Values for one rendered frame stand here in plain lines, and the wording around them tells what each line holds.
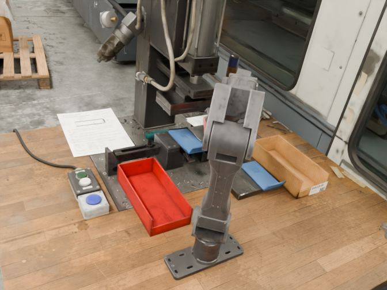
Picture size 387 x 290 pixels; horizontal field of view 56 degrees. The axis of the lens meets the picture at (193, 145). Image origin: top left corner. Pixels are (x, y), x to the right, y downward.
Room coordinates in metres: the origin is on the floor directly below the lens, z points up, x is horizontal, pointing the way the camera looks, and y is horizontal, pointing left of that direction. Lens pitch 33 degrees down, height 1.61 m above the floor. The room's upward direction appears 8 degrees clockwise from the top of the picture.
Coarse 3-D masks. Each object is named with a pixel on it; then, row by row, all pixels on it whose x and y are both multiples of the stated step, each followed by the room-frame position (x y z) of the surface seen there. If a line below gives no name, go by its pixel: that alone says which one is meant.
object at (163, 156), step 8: (160, 144) 0.98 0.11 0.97; (160, 152) 0.98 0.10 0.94; (168, 152) 0.94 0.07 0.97; (176, 152) 0.95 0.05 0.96; (200, 152) 1.02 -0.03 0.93; (160, 160) 0.97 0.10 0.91; (168, 160) 0.94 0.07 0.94; (176, 160) 0.96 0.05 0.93; (200, 160) 1.02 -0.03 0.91; (208, 160) 1.03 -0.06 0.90; (168, 168) 0.94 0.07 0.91
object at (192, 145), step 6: (174, 132) 1.03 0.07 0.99; (180, 132) 1.04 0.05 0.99; (186, 132) 1.04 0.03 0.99; (180, 138) 1.00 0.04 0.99; (186, 138) 1.01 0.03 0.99; (192, 138) 1.01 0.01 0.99; (186, 144) 0.97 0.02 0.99; (192, 144) 0.97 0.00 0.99; (198, 144) 0.98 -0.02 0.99; (186, 150) 0.93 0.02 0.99; (192, 150) 0.92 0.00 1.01; (198, 150) 0.93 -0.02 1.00
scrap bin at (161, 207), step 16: (144, 160) 0.90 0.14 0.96; (128, 176) 0.87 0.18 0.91; (144, 176) 0.89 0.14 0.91; (160, 176) 0.87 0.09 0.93; (128, 192) 0.78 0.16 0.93; (144, 192) 0.81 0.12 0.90; (160, 192) 0.82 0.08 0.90; (176, 192) 0.78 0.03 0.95; (144, 208) 0.69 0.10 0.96; (160, 208) 0.75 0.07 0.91; (176, 208) 0.76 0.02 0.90; (192, 208) 0.71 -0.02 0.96; (144, 224) 0.68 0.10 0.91; (160, 224) 0.69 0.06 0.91; (176, 224) 0.69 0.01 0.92
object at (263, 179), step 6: (252, 162) 1.02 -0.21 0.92; (246, 168) 0.98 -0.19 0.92; (252, 168) 0.99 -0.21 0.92; (258, 168) 0.99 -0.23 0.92; (252, 174) 0.95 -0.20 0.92; (258, 174) 0.96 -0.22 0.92; (264, 174) 0.96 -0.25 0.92; (258, 180) 0.93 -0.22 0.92; (264, 180) 0.93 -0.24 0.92; (270, 180) 0.94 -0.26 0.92; (264, 186) 0.90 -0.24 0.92; (270, 186) 0.88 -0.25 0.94; (276, 186) 0.91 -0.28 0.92
